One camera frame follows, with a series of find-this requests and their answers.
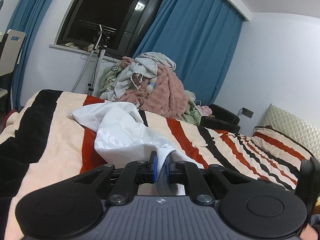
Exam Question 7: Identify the white chair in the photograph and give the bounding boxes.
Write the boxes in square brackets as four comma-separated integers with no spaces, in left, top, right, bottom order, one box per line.
[0,29,25,97]

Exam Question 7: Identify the cream quilted headboard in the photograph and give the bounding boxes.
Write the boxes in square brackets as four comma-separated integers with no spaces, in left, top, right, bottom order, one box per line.
[260,104,320,160]

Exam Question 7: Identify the dark window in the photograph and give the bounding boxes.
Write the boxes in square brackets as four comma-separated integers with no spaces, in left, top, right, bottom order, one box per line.
[57,0,163,59]

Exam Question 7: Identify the garment steamer stand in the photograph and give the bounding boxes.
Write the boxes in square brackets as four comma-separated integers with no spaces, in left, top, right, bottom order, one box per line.
[71,24,110,95]

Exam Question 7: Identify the right blue curtain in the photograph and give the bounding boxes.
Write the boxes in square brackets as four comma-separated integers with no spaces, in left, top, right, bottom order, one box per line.
[135,0,245,105]

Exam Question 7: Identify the grey white clothes pile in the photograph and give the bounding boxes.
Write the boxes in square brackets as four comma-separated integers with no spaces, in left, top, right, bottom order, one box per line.
[100,52,176,101]

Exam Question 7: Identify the pink small garment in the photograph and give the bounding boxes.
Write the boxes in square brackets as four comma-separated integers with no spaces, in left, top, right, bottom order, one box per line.
[197,106,212,116]

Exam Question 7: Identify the black wall socket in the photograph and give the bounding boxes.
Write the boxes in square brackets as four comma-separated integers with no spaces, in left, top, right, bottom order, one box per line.
[239,107,254,119]

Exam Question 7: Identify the striped fleece blanket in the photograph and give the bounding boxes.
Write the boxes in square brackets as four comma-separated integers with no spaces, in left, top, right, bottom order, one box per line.
[1,90,300,239]

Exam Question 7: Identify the striped pillow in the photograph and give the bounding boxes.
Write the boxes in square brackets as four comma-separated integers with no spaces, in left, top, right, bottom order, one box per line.
[251,126,313,168]

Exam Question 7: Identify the black armchair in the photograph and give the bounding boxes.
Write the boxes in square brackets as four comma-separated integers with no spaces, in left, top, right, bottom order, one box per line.
[200,104,240,133]

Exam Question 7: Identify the left blue curtain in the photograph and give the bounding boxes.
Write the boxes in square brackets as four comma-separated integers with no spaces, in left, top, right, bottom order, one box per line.
[7,0,53,109]

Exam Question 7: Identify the pink fluffy blanket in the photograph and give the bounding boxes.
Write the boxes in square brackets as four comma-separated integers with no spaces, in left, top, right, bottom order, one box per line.
[119,60,188,119]

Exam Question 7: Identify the green patterned blanket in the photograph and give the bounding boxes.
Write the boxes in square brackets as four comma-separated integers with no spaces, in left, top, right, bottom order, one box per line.
[99,62,123,93]

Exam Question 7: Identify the white t-shirt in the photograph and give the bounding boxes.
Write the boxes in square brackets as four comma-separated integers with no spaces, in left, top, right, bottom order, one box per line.
[68,101,193,196]

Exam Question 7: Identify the blue curtain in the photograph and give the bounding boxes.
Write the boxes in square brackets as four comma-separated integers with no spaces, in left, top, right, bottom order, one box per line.
[7,0,53,109]
[135,0,245,105]

